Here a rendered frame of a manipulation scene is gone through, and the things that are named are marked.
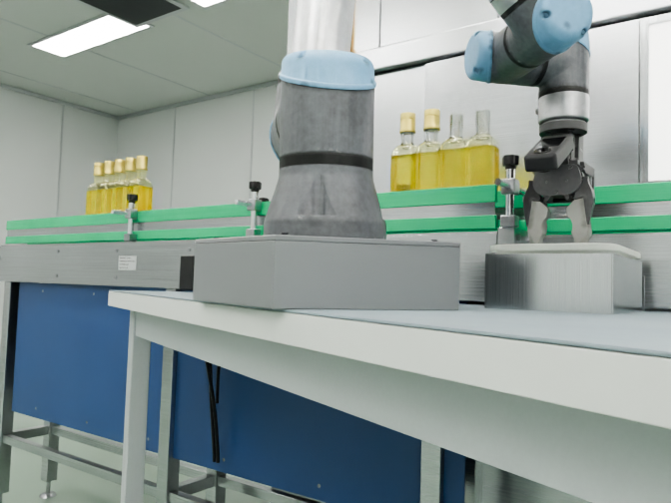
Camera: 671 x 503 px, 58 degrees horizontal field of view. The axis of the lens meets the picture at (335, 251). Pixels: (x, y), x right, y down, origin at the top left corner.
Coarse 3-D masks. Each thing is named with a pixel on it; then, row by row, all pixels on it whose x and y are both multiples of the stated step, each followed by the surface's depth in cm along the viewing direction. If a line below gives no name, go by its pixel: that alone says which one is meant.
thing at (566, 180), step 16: (544, 128) 93; (560, 128) 91; (576, 128) 91; (576, 144) 95; (576, 160) 90; (544, 176) 92; (560, 176) 91; (576, 176) 89; (592, 176) 95; (544, 192) 92; (560, 192) 91
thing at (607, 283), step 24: (504, 264) 84; (528, 264) 82; (552, 264) 81; (576, 264) 79; (600, 264) 77; (624, 264) 82; (504, 288) 84; (528, 288) 82; (552, 288) 80; (576, 288) 79; (600, 288) 77; (624, 288) 82; (600, 312) 77; (624, 312) 82
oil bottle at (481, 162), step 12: (468, 144) 122; (480, 144) 120; (492, 144) 120; (468, 156) 121; (480, 156) 120; (492, 156) 120; (468, 168) 121; (480, 168) 120; (492, 168) 120; (468, 180) 121; (480, 180) 120; (492, 180) 120
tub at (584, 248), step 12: (504, 252) 85; (516, 252) 84; (528, 252) 83; (540, 252) 82; (552, 252) 81; (564, 252) 81; (576, 252) 80; (588, 252) 79; (600, 252) 78; (624, 252) 82; (636, 252) 89
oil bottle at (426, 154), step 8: (424, 144) 128; (432, 144) 127; (440, 144) 128; (416, 152) 129; (424, 152) 128; (432, 152) 127; (416, 160) 129; (424, 160) 128; (432, 160) 126; (416, 168) 128; (424, 168) 127; (432, 168) 126; (416, 176) 128; (424, 176) 127; (432, 176) 126; (416, 184) 128; (424, 184) 127; (432, 184) 126
